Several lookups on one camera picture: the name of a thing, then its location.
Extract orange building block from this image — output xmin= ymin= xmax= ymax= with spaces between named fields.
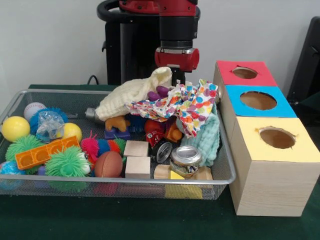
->
xmin=14 ymin=135 xmax=81 ymax=171

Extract cream knitted cloth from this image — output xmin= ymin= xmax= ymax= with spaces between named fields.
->
xmin=95 ymin=66 xmax=174 ymax=122

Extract dark green table cloth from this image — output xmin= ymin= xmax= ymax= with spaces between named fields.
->
xmin=0 ymin=84 xmax=320 ymax=240
xmin=299 ymin=90 xmax=320 ymax=107

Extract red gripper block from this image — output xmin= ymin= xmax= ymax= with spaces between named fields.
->
xmin=154 ymin=47 xmax=201 ymax=86

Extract pale wooden cube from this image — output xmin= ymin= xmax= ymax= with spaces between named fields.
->
xmin=124 ymin=156 xmax=152 ymax=180
xmin=123 ymin=140 xmax=150 ymax=158

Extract yellow ball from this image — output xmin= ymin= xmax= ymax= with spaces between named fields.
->
xmin=1 ymin=116 xmax=31 ymax=143

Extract black cable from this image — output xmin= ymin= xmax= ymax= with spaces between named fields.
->
xmin=86 ymin=74 xmax=100 ymax=86

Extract green spiky ball with eyes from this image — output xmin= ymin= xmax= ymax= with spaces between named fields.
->
xmin=44 ymin=146 xmax=92 ymax=178

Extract purple toy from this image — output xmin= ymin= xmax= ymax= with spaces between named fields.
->
xmin=146 ymin=84 xmax=173 ymax=102

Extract brown toy football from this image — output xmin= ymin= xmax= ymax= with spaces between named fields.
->
xmin=94 ymin=151 xmax=124 ymax=179

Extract black flat panel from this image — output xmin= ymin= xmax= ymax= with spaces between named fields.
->
xmin=286 ymin=16 xmax=320 ymax=106

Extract wooden box with three holes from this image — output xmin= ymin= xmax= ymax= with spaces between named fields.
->
xmin=212 ymin=59 xmax=320 ymax=217

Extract mint green quilted cloth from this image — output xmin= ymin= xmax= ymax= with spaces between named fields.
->
xmin=174 ymin=102 xmax=221 ymax=168

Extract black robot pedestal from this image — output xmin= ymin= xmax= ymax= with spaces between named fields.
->
xmin=96 ymin=0 xmax=201 ymax=87

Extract white baseball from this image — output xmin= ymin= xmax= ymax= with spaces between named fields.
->
xmin=23 ymin=102 xmax=47 ymax=121

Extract colourful dotted cloth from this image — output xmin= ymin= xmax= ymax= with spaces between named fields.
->
xmin=126 ymin=78 xmax=219 ymax=139

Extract shallow wire mesh bin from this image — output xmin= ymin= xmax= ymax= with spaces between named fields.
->
xmin=0 ymin=89 xmax=237 ymax=201

